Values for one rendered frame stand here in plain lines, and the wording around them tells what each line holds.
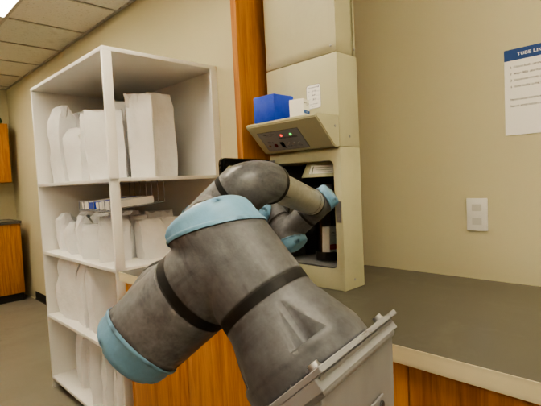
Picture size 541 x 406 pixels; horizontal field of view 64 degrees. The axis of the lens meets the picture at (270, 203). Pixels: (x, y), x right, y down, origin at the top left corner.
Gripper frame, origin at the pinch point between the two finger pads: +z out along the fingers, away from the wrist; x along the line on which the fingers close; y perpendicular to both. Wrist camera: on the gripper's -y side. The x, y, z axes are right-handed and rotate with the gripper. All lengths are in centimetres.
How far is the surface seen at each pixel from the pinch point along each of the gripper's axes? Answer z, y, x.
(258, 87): -8, 45, 23
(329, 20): -7, 60, -12
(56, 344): -36, -90, 211
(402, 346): -42, -26, -50
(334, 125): -11.8, 26.3, -14.2
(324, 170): -6.5, 12.2, -4.7
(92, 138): -29, 38, 130
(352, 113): -1.5, 30.0, -14.1
